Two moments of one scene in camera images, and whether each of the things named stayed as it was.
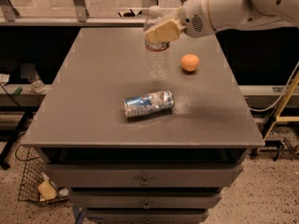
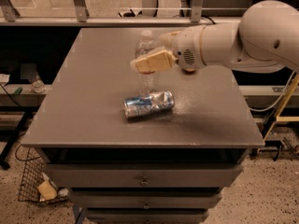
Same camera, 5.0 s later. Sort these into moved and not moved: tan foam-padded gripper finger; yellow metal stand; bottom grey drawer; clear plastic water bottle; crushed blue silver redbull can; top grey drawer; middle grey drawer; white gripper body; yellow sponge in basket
Moved: white gripper body; clear plastic water bottle; tan foam-padded gripper finger
Not moved: yellow metal stand; middle grey drawer; bottom grey drawer; crushed blue silver redbull can; top grey drawer; yellow sponge in basket
